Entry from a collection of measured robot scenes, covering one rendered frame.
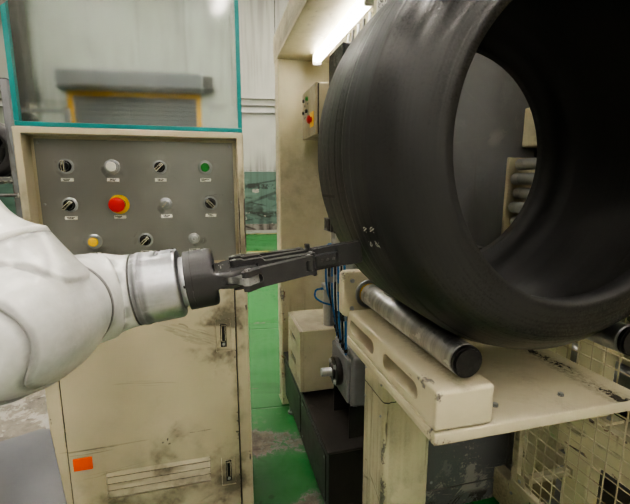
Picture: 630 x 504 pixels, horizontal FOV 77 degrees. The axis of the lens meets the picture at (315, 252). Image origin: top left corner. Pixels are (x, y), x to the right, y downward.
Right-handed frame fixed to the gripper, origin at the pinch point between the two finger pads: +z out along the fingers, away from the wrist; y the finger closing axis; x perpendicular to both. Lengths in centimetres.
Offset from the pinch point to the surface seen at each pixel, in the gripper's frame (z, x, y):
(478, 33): 14.7, -23.8, -12.3
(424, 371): 10.0, 18.3, -4.0
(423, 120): 7.9, -15.6, -11.8
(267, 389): -4, 104, 153
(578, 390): 36.1, 27.6, -5.3
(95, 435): -58, 54, 61
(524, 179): 61, -3, 34
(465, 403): 12.7, 20.8, -9.7
